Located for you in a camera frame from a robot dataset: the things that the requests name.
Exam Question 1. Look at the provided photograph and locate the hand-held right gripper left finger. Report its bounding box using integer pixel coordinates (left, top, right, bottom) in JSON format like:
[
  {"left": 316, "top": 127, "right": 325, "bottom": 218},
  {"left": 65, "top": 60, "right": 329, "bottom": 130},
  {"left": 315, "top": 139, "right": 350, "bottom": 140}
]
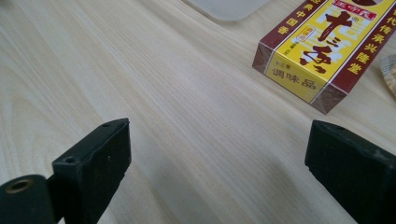
[{"left": 51, "top": 118, "right": 133, "bottom": 224}]

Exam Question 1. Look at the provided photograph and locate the clear plastic container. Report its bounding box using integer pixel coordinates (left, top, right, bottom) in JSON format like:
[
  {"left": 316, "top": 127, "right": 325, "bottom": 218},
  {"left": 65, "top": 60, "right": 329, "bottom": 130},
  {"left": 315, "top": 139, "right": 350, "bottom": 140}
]
[{"left": 183, "top": 0, "right": 272, "bottom": 21}]

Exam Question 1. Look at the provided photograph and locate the yellow snack bar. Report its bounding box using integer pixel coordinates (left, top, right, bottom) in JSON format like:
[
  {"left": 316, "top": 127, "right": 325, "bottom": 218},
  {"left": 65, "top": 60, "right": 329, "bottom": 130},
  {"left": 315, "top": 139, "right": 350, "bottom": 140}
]
[{"left": 251, "top": 0, "right": 396, "bottom": 115}]

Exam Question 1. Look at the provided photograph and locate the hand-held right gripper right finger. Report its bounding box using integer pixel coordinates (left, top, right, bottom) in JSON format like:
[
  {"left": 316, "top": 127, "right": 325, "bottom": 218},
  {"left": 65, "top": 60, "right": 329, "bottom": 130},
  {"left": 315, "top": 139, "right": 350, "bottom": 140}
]
[{"left": 304, "top": 119, "right": 396, "bottom": 224}]

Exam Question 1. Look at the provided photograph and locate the white and orange food packet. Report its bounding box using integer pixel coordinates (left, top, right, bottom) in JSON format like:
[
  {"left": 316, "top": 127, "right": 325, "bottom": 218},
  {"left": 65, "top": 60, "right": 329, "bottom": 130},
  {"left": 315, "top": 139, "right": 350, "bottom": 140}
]
[{"left": 380, "top": 54, "right": 396, "bottom": 99}]

